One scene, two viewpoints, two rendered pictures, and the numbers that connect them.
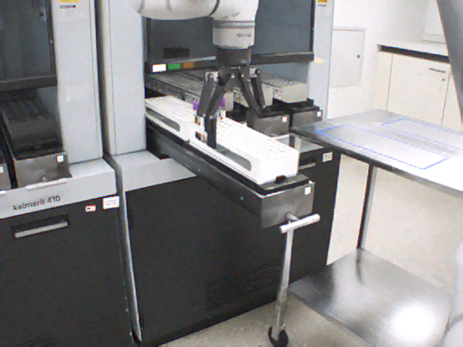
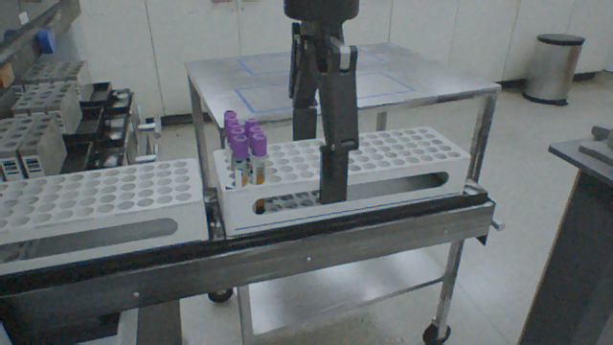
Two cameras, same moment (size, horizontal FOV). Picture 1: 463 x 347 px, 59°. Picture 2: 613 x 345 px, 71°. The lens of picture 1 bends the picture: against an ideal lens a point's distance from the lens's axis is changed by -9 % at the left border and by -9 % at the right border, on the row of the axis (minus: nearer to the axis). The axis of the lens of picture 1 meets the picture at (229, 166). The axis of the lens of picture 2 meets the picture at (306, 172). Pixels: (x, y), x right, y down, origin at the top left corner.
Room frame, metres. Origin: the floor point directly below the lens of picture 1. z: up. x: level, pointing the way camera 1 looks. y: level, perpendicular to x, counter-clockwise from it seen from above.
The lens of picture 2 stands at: (0.88, 0.43, 1.10)
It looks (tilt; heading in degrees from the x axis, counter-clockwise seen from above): 29 degrees down; 286
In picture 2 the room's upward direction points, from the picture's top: straight up
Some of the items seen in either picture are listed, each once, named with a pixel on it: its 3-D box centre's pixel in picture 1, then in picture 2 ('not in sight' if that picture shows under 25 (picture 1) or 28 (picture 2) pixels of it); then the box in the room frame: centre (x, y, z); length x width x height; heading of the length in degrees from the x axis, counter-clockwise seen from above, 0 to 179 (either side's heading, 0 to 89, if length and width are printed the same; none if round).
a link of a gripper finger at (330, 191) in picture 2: (212, 132); (333, 173); (0.96, 0.04, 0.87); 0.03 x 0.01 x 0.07; 33
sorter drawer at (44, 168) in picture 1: (24, 134); not in sight; (1.24, 0.64, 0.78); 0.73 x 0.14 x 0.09; 33
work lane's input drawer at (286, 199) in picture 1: (208, 154); (234, 233); (1.08, 0.05, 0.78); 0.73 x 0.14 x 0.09; 33
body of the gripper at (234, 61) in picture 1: (232, 67); (321, 24); (0.99, 0.00, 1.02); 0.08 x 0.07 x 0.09; 123
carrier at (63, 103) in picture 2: (256, 98); (65, 111); (1.42, -0.08, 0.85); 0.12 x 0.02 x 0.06; 122
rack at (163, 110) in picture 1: (176, 117); (58, 222); (1.23, 0.15, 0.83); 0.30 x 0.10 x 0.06; 33
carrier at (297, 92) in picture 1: (292, 93); (80, 83); (1.51, -0.21, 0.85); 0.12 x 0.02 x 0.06; 122
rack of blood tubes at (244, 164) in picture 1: (239, 147); (340, 176); (0.96, -0.02, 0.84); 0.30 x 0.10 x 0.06; 33
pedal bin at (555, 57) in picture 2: not in sight; (553, 68); (-0.02, -3.08, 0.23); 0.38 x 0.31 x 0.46; 123
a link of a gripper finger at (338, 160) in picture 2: (204, 122); (341, 159); (0.95, 0.06, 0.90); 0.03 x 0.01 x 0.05; 123
